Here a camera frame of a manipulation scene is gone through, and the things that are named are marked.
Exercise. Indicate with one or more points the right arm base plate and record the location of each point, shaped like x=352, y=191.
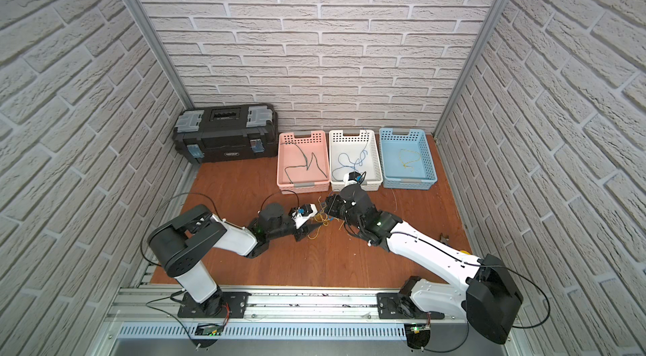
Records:
x=397, y=306

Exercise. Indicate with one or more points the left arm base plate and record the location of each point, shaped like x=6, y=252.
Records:
x=227, y=304

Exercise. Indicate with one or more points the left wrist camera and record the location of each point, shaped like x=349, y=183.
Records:
x=302, y=214

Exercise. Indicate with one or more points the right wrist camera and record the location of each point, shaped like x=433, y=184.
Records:
x=354, y=177

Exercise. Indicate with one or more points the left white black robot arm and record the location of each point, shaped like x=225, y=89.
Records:
x=181, y=244

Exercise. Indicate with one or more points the black plastic toolbox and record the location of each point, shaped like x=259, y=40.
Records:
x=227, y=133

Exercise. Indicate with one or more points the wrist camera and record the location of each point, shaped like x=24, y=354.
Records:
x=354, y=177
x=302, y=214

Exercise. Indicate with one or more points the white perforated basket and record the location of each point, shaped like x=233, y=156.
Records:
x=354, y=150

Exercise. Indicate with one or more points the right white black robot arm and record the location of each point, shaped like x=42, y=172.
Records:
x=485, y=293

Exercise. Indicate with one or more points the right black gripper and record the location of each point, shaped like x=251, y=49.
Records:
x=330, y=208

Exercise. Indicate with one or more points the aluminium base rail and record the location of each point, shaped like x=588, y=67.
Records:
x=273, y=313

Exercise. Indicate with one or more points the pink perforated basket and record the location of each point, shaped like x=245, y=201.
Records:
x=303, y=162

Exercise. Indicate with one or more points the blue perforated basket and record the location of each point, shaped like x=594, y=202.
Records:
x=406, y=159

